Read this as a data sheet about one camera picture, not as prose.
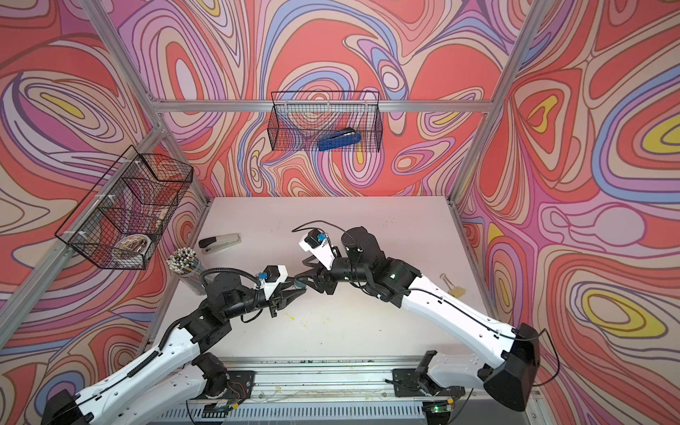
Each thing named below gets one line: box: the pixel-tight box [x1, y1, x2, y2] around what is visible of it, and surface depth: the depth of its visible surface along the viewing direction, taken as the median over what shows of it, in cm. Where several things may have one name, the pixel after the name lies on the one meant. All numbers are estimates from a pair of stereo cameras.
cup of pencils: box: [166, 246, 207, 296], surface depth 81 cm
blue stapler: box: [317, 127, 363, 152], surface depth 90 cm
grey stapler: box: [198, 232, 242, 255], surface depth 104 cm
